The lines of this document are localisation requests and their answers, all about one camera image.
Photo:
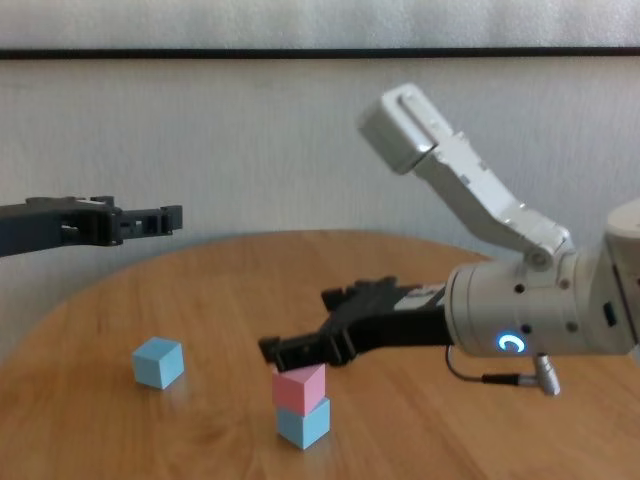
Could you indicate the pink wooden cube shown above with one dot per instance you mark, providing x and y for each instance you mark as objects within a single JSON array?
[{"x": 300, "y": 390}]

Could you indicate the light blue wooden cube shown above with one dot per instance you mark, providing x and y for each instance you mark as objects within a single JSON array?
[
  {"x": 302, "y": 425},
  {"x": 157, "y": 362}
]

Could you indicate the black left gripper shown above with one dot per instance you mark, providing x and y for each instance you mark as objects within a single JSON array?
[{"x": 40, "y": 225}]

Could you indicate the black wall rail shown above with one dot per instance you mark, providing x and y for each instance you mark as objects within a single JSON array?
[{"x": 320, "y": 53}]

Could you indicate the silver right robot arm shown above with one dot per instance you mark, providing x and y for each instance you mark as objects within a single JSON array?
[{"x": 525, "y": 305}]

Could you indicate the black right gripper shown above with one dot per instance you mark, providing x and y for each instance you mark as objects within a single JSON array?
[{"x": 390, "y": 325}]

